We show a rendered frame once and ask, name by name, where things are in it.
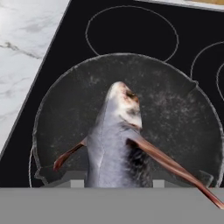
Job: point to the grey fish with red fins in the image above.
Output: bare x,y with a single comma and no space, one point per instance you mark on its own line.
116,137

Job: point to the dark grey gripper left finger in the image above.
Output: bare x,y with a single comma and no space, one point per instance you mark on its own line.
75,180

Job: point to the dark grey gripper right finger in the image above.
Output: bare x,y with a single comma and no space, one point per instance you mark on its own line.
163,180

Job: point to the dark speckled round pan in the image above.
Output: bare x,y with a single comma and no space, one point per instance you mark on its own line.
169,116

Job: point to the black glass hob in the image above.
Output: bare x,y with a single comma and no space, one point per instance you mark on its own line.
128,32

